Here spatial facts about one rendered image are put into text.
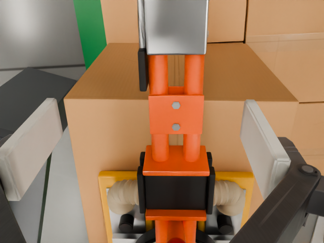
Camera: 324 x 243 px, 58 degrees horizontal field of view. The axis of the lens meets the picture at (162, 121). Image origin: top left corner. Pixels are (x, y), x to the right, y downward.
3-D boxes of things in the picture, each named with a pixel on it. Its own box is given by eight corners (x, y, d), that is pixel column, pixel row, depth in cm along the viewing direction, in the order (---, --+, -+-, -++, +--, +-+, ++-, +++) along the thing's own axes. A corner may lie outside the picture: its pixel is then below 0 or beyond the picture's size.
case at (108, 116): (225, 200, 112) (249, 308, 77) (122, 197, 114) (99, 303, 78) (247, 43, 84) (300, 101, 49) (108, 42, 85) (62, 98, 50)
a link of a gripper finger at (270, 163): (276, 159, 14) (292, 160, 14) (244, 98, 20) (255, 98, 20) (265, 207, 15) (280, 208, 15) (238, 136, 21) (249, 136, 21)
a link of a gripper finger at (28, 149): (20, 202, 15) (6, 202, 16) (63, 134, 22) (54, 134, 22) (5, 155, 14) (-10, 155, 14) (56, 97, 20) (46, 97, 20)
